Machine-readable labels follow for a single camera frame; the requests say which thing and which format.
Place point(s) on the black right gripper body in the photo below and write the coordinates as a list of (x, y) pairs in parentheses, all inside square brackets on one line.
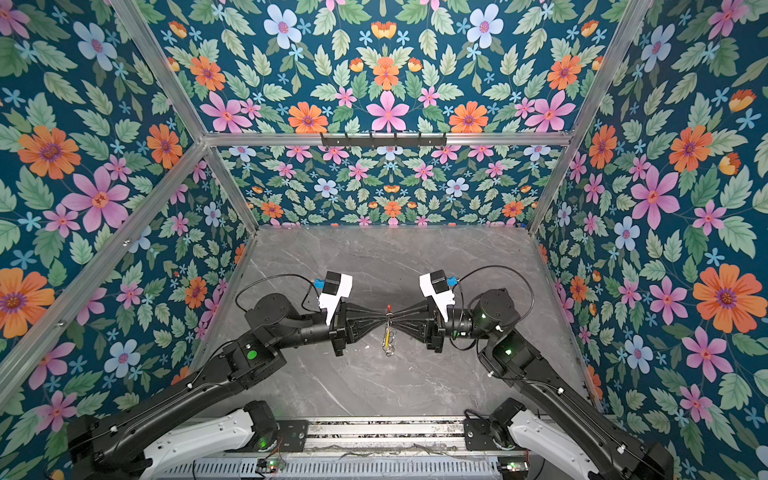
[(438, 340)]

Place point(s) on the white perforated cable duct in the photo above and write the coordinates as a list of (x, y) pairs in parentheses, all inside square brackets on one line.
[(342, 468)]

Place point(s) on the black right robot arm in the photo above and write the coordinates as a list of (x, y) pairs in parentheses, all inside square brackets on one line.
[(553, 421)]

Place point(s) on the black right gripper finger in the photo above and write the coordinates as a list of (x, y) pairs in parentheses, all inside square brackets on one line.
[(415, 313), (413, 331)]

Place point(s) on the silver metal keyring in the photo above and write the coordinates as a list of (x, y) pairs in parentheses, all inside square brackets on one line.
[(391, 351)]

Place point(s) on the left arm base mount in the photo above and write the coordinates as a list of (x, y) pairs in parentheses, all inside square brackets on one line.
[(285, 436)]

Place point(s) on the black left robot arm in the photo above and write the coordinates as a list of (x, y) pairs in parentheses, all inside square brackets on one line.
[(154, 436)]

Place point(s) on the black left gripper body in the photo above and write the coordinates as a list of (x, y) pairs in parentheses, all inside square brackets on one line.
[(338, 329)]

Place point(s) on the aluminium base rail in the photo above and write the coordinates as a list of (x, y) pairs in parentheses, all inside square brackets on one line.
[(436, 434)]

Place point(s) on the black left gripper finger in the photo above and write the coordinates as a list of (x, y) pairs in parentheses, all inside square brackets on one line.
[(370, 334), (360, 316)]

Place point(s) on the black wall hook rail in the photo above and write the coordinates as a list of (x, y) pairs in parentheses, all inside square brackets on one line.
[(371, 140)]

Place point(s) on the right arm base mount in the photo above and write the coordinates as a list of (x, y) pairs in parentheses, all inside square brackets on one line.
[(482, 432)]

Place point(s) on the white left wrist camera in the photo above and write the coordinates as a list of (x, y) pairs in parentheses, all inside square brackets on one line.
[(332, 289)]

